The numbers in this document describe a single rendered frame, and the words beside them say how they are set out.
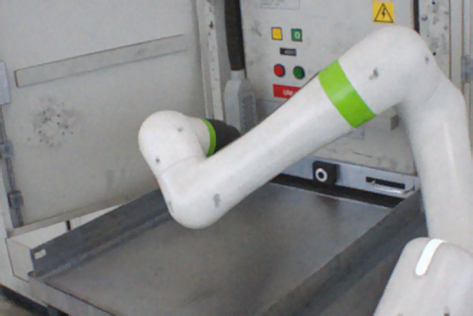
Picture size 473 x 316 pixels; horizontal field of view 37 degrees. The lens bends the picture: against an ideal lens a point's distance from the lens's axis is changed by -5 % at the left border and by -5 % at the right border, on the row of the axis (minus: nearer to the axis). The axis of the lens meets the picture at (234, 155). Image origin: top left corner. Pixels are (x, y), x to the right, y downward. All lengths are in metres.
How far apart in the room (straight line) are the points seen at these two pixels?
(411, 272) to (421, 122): 0.38
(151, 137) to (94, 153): 0.56
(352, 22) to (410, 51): 0.55
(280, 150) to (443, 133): 0.28
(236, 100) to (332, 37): 0.29
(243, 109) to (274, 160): 0.62
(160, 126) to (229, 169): 0.16
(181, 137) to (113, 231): 0.45
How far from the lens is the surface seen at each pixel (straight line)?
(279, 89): 1.87
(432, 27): 1.56
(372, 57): 1.17
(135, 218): 1.74
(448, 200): 1.19
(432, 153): 1.24
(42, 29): 1.76
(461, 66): 1.52
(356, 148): 1.79
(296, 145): 1.22
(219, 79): 1.93
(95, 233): 1.66
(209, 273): 1.50
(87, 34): 1.80
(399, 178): 1.74
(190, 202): 1.27
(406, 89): 1.19
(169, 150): 1.31
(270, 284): 1.44
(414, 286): 0.95
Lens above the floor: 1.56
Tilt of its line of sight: 20 degrees down
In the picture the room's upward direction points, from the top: 5 degrees counter-clockwise
